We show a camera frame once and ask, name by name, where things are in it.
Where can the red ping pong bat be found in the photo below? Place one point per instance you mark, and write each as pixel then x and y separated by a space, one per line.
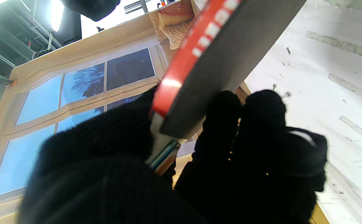
pixel 230 62

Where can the orange backdrop clamp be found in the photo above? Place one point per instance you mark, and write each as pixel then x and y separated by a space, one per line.
pixel 11 82

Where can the printed living room backdrop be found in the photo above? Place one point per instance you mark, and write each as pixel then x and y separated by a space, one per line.
pixel 84 102

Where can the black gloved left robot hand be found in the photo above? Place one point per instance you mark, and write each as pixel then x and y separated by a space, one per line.
pixel 106 180

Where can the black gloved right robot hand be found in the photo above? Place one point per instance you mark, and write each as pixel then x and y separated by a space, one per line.
pixel 90 7

